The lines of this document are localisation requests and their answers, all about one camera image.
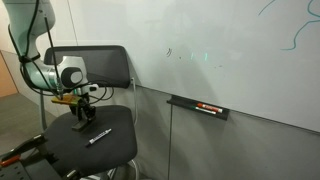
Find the black clamp with orange handle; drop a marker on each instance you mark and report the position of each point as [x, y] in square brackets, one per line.
[32, 161]

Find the black whiteboard eraser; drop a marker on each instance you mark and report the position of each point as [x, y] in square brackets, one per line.
[79, 126]

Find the black marker tray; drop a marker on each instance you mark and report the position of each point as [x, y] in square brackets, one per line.
[187, 103]

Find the wall whiteboard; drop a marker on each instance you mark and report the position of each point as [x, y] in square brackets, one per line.
[260, 57]

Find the green whiteboard marker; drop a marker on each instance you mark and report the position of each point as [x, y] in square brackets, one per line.
[204, 110]

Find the black and white marker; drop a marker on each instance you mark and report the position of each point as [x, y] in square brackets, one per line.
[98, 137]

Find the red whiteboard marker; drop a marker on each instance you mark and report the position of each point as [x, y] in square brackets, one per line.
[209, 107]

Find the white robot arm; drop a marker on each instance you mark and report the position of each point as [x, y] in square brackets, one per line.
[29, 19]

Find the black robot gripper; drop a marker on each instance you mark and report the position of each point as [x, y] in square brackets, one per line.
[79, 105]

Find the black mesh office chair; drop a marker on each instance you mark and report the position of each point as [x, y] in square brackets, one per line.
[108, 67]

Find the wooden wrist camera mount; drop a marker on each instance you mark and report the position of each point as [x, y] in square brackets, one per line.
[65, 99]

